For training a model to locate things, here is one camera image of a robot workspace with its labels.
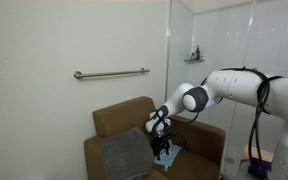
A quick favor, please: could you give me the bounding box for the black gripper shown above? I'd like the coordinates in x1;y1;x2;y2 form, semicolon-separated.
151;133;172;162

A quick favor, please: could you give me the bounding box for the light blue towel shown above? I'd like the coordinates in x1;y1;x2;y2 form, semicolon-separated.
153;143;182;169

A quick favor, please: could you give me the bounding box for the grey terry towel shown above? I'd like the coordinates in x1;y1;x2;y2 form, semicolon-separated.
100;126;154;180

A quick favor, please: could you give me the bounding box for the brown armchair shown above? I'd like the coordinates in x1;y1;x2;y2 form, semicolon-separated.
83;95;226;180

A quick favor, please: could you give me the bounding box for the wooden stool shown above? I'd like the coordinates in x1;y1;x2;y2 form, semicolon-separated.
240;144;274;164

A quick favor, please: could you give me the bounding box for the dark purple clamp block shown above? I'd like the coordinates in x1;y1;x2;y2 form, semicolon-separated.
247;156;273;179

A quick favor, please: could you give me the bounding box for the metal towel bar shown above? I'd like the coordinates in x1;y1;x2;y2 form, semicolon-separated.
73;67;151;80

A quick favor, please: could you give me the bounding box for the glass corner shelf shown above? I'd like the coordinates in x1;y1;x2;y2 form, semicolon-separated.
184;58;206;64

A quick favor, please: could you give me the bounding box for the dark pump bottle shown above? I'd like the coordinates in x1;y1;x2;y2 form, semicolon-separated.
195;45;202;61

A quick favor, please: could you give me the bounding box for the glass shower screen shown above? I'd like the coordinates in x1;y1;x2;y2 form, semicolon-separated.
165;0;255;179

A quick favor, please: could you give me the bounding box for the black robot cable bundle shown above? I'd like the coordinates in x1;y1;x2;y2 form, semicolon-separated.
152;66;283;174

